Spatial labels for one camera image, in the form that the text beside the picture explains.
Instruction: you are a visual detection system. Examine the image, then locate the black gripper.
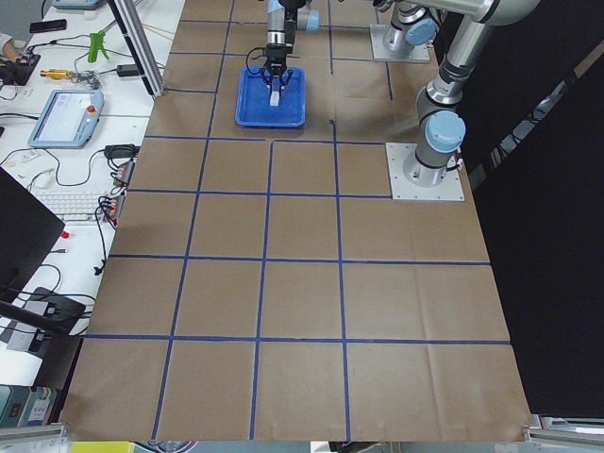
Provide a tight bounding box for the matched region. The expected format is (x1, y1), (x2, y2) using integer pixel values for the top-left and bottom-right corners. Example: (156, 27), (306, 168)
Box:
(259, 43), (294, 90)

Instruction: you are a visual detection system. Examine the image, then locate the white block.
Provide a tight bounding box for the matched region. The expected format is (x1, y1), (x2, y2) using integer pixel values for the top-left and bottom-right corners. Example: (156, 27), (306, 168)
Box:
(269, 76), (281, 107)

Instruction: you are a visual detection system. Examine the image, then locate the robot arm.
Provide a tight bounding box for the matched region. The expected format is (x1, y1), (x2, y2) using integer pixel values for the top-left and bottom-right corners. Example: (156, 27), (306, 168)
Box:
(371, 1), (439, 62)
(260, 1), (539, 188)

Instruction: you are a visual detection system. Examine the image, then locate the blue plastic tray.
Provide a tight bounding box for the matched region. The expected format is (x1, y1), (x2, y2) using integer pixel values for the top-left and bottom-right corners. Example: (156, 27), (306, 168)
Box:
(235, 66), (306, 128)

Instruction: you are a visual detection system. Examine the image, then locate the black power adapter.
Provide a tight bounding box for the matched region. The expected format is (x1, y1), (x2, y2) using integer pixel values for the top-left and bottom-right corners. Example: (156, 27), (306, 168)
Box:
(116, 64), (140, 77)

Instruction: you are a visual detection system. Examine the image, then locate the teach pendant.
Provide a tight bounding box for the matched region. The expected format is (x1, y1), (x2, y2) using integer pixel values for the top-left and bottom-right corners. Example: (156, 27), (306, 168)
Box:
(27, 90), (105, 149)

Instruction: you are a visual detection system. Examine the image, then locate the yellow tool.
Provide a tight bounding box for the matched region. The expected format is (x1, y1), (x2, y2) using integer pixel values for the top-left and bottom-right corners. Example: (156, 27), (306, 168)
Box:
(40, 69), (73, 80)

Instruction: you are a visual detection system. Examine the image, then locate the white keyboard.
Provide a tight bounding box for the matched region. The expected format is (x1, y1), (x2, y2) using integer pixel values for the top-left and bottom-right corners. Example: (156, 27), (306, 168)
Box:
(32, 191), (110, 224)

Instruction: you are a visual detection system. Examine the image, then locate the black monitor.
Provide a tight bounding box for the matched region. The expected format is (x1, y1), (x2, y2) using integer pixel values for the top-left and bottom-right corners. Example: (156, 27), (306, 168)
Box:
(0, 170), (65, 303)

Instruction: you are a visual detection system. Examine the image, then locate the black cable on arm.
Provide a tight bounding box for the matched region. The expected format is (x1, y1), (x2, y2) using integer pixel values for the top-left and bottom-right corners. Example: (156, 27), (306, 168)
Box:
(243, 45), (266, 76)

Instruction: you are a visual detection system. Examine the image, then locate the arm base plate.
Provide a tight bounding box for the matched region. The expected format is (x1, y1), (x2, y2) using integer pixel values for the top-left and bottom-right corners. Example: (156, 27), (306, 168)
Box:
(370, 25), (430, 64)
(385, 143), (465, 202)

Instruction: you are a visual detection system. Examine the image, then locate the aluminium frame post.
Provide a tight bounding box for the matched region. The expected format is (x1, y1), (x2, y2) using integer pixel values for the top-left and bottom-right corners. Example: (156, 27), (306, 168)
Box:
(108, 0), (164, 98)

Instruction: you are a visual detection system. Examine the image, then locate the green handled reacher grabber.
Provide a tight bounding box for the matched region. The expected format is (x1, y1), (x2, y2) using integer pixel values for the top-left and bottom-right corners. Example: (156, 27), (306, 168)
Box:
(87, 30), (109, 63)

